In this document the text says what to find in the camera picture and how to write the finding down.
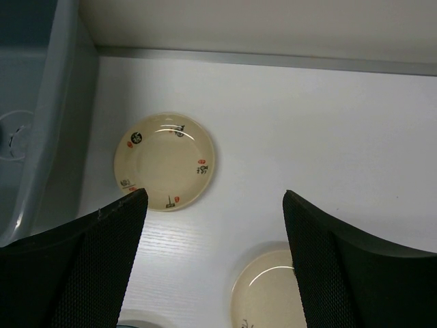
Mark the cream plate with dark patch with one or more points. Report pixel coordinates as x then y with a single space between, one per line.
266 294

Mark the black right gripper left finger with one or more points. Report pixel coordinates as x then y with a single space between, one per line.
74 275

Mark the clear cup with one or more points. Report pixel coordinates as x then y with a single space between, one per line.
16 129

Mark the grey plastic bin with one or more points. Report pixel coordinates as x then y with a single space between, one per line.
49 66

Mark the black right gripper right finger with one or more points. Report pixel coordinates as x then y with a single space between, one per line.
350 278

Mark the cream plate with calligraphy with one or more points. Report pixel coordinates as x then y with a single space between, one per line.
169 155

